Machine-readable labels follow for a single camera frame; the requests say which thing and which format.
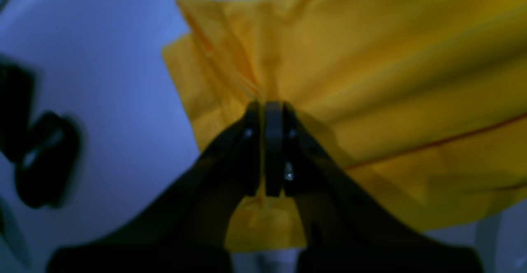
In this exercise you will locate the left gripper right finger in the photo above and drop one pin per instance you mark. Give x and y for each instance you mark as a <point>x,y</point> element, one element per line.
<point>346,229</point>

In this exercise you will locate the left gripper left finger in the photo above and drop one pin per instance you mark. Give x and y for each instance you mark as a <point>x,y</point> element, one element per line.
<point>184,229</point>

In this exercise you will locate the yellow T-shirt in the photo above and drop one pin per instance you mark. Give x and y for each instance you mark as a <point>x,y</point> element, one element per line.
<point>423,102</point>

